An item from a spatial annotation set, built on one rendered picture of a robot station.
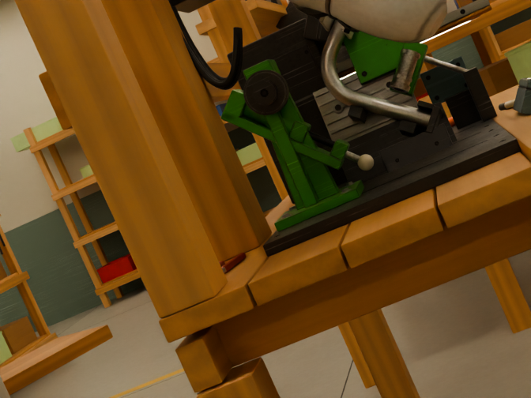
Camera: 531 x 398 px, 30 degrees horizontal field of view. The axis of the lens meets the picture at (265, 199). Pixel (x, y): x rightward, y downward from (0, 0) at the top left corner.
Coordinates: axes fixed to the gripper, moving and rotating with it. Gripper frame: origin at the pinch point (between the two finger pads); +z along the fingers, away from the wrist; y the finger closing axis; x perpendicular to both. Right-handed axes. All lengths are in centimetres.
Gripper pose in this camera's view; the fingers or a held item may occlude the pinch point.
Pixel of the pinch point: (338, 23)
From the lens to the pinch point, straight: 191.7
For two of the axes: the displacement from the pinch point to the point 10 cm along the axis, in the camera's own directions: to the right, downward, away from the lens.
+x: -3.9, 9.2, 0.0
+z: 2.6, 1.1, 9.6
